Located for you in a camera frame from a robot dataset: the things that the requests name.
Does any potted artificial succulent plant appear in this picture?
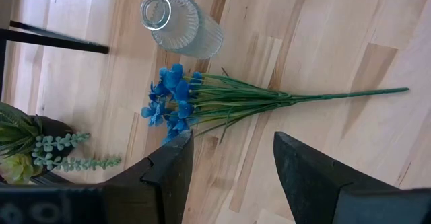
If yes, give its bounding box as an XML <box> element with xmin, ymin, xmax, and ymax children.
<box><xmin>0</xmin><ymin>101</ymin><xmax>123</xmax><ymax>186</ymax></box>

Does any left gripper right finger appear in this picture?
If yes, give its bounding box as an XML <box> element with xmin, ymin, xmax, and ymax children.
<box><xmin>272</xmin><ymin>131</ymin><xmax>401</xmax><ymax>224</ymax></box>

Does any blue artificial flower bunch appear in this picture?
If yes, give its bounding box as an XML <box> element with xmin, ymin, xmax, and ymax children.
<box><xmin>140</xmin><ymin>62</ymin><xmax>411</xmax><ymax>147</ymax></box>

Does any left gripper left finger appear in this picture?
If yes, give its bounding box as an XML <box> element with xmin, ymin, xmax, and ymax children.
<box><xmin>102</xmin><ymin>129</ymin><xmax>195</xmax><ymax>224</ymax></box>

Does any ribbed clear glass vase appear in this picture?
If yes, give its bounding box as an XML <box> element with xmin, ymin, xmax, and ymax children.
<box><xmin>140</xmin><ymin>0</ymin><xmax>224</xmax><ymax>60</ymax></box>

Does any wooden shelf with black legs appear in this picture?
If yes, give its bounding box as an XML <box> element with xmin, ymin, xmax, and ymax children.
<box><xmin>0</xmin><ymin>19</ymin><xmax>110</xmax><ymax>99</ymax></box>

